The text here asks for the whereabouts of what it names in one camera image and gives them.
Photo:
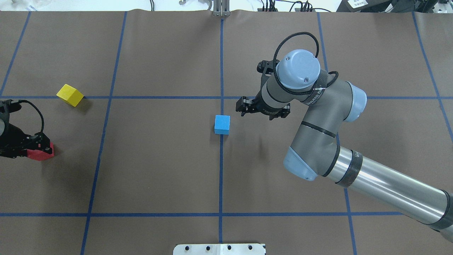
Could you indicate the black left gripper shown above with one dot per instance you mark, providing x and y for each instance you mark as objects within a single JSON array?
[{"x": 15, "y": 142}]

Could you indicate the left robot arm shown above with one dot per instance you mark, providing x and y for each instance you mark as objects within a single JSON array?
[{"x": 15, "y": 143}]

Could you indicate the aluminium frame post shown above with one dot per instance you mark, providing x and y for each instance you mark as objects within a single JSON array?
[{"x": 221, "y": 8}]

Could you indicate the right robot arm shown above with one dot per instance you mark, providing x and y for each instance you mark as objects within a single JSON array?
[{"x": 316, "y": 150}]

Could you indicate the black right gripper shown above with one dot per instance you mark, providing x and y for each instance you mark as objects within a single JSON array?
[{"x": 257, "y": 106}]

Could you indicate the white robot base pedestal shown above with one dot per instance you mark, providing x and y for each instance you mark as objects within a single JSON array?
[{"x": 220, "y": 249}]

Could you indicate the red wooden block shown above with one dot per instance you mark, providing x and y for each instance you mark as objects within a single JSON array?
[{"x": 38, "y": 155}]

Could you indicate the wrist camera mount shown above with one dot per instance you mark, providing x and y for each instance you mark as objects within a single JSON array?
[
  {"x": 10, "y": 106},
  {"x": 266, "y": 67}
]

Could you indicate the yellow wooden block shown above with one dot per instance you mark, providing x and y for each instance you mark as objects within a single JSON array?
[{"x": 70, "y": 95}]

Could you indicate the blue wooden block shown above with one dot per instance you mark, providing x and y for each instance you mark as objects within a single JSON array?
[{"x": 222, "y": 124}]

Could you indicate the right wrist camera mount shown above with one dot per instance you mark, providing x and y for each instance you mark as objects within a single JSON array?
[{"x": 266, "y": 67}]

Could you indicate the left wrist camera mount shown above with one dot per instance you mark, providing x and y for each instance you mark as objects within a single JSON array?
[{"x": 10, "y": 106}]

